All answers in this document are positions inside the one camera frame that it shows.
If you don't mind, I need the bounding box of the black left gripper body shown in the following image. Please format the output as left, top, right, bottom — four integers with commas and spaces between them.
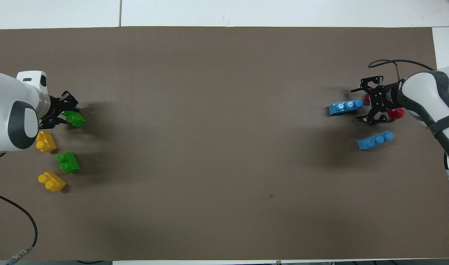
48, 96, 65, 119

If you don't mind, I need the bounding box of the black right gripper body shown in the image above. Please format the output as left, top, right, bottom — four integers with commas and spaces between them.
371, 83, 401, 111

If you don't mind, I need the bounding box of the green two-stud toy brick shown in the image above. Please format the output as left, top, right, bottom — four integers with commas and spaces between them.
61, 110, 86, 128
56, 152, 80, 174

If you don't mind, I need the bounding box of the blue three-stud toy brick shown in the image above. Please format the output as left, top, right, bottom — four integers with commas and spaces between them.
357, 131, 394, 151
328, 99, 364, 116

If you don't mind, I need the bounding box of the yellow two-stud toy brick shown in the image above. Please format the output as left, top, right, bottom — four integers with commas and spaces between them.
36, 131, 58, 153
38, 172, 67, 192

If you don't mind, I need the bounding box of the brown table mat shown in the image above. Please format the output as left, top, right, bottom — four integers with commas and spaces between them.
0, 26, 449, 261

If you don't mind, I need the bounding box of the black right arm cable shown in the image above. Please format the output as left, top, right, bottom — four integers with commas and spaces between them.
368, 59, 436, 80

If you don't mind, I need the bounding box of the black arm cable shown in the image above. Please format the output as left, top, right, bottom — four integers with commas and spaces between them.
0, 191, 38, 265
368, 59, 436, 80

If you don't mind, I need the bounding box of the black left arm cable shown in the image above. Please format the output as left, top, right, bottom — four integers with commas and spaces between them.
0, 191, 38, 265

